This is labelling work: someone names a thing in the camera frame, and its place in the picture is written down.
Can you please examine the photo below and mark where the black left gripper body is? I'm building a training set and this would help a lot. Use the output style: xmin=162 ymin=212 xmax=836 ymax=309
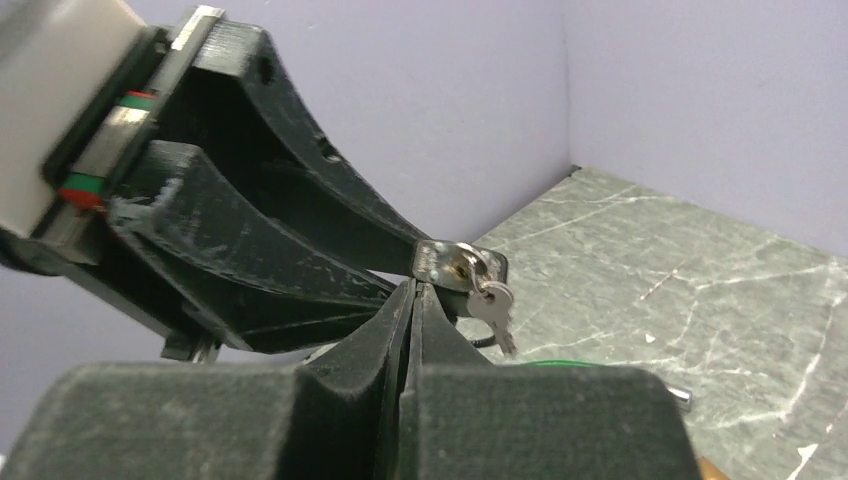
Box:
xmin=1 ymin=5 xmax=225 ymax=363

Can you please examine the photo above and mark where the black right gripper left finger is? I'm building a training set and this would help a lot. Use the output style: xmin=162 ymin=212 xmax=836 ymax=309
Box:
xmin=1 ymin=280 xmax=416 ymax=479

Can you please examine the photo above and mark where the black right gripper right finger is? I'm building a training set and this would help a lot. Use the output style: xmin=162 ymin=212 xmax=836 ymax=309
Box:
xmin=398 ymin=284 xmax=701 ymax=479

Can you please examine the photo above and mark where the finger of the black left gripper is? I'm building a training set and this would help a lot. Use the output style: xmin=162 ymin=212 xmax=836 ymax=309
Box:
xmin=108 ymin=141 xmax=393 ymax=354
xmin=156 ymin=20 xmax=426 ymax=275

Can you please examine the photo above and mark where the green cable lock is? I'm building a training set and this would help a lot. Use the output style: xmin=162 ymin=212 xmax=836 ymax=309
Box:
xmin=524 ymin=359 xmax=599 ymax=368

